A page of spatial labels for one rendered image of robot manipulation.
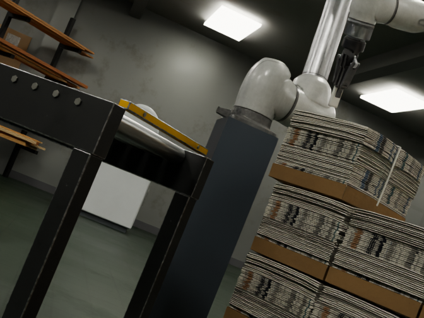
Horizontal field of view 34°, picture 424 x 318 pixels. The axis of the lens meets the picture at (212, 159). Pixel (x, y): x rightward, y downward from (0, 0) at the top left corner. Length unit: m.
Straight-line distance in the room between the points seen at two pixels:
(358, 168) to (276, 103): 0.59
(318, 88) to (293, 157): 0.55
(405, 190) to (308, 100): 0.56
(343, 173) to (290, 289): 0.37
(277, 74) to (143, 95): 8.86
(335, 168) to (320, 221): 0.16
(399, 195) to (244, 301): 0.59
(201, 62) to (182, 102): 0.74
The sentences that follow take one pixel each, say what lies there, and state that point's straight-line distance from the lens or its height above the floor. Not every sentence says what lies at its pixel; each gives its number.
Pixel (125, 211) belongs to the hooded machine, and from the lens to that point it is 9.06.
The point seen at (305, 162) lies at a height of 0.91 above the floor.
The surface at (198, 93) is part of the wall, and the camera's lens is 11.44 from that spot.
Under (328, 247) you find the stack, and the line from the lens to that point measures 1.95.
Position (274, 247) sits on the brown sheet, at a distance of 2.05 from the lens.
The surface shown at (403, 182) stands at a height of 0.98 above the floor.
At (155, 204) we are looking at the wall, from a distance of 11.30.
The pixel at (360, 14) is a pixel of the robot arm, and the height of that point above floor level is 1.42.
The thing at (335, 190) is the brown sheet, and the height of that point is 0.85.
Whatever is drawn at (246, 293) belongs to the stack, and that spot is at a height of 0.48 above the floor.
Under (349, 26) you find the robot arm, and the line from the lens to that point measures 2.29.
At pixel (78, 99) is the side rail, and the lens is 1.52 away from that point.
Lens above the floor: 0.66
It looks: 4 degrees up
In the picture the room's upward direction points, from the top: 22 degrees clockwise
